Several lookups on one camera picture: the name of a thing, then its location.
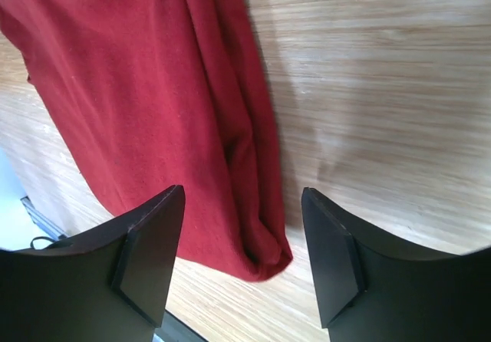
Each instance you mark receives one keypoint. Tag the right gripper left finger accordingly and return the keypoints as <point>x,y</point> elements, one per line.
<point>109,283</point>

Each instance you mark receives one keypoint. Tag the aluminium rail frame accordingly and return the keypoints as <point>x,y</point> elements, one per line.
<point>46,225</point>

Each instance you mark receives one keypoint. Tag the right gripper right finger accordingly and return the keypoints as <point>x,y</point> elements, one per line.
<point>372,285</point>

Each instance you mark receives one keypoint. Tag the dark red t-shirt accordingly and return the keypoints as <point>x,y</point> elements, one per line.
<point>148,94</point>

